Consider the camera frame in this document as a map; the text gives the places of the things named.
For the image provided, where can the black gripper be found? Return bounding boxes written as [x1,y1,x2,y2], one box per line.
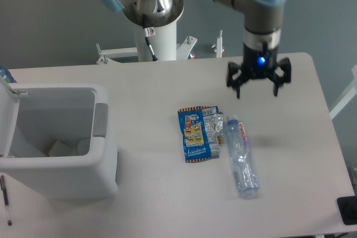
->
[225,41,292,99]

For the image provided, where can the crushed clear plastic bottle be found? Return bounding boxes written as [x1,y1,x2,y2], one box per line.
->
[224,115,260,198]

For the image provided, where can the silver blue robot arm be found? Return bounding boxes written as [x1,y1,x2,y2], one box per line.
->
[100,0,292,93]

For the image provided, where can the white trash can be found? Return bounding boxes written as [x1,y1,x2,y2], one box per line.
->
[1,82,119,199]

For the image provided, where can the blue foil snack wrapper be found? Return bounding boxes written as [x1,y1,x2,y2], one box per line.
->
[177,106,224,163]

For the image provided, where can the black device at edge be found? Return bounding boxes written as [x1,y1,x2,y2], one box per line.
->
[336,196,356,226]

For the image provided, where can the blue bottle behind bin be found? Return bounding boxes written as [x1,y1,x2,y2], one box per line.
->
[0,65,17,83]

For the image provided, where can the black white pen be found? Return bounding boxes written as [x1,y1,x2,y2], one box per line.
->
[1,175,12,226]

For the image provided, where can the white pedestal foot right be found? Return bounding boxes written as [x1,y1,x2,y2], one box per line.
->
[211,30,225,58]

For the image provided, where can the white pedestal foot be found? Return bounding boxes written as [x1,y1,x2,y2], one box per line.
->
[96,43,138,65]
[176,36,197,61]
[211,30,225,58]

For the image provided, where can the white pedestal foot middle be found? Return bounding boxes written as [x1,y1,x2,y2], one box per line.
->
[176,36,197,61]

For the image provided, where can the white frame bar right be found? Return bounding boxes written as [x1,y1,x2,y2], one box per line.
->
[329,65,356,120]

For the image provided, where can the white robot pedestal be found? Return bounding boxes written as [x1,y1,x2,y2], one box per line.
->
[130,8,184,62]

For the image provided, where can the black cable on pedestal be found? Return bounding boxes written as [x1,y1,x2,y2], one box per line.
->
[141,13,160,62]

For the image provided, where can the white pedestal foot left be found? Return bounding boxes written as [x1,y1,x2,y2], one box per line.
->
[96,43,138,65]

